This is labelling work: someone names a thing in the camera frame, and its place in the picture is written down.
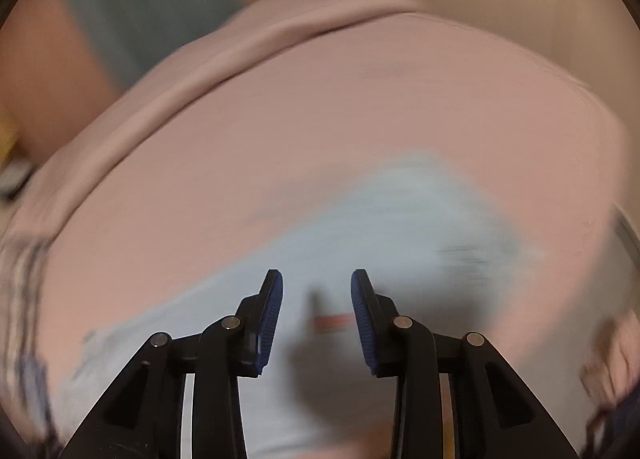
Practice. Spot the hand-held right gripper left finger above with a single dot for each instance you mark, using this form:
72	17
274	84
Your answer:
270	309

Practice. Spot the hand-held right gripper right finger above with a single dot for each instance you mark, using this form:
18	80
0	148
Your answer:
362	314

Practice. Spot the pink comforter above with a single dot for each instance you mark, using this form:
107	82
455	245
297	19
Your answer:
200	74

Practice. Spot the blue plaid pillow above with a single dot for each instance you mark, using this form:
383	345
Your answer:
22	299

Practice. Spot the light blue denim pants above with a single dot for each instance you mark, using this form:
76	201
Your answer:
375	219

